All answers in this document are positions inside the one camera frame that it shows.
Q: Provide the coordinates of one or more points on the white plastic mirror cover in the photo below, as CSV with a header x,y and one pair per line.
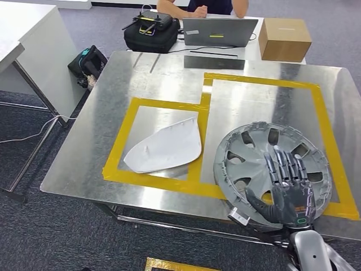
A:
x,y
169,149

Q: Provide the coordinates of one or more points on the person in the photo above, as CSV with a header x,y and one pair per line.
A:
x,y
211,5

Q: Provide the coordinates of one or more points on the white top steel leg table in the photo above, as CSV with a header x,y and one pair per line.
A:
x,y
8,56

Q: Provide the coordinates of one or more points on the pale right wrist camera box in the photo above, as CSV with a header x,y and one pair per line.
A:
x,y
238,216

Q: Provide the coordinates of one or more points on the black carry case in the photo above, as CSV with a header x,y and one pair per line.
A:
x,y
152,43

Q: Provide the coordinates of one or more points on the yellow workbench tape frame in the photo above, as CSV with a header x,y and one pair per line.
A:
x,y
157,182

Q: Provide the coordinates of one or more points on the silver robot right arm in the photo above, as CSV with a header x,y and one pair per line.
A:
x,y
310,250

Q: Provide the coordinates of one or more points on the grey laptop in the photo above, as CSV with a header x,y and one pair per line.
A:
x,y
220,33

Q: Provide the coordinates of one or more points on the black remote controller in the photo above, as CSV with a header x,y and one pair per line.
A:
x,y
154,18

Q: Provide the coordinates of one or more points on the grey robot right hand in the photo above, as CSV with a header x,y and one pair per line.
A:
x,y
296,205

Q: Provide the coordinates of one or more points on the black right camera bracket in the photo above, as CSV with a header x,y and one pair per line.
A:
x,y
270,236

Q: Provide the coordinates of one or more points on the black and teal bag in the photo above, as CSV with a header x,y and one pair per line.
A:
x,y
90,63

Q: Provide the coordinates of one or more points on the stainless steel workbench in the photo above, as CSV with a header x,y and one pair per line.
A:
x,y
84,149

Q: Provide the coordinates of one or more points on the grey plastic wheel hubcap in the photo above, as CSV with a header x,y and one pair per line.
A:
x,y
253,164

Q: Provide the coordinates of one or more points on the brown cardboard box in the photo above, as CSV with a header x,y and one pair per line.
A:
x,y
285,41

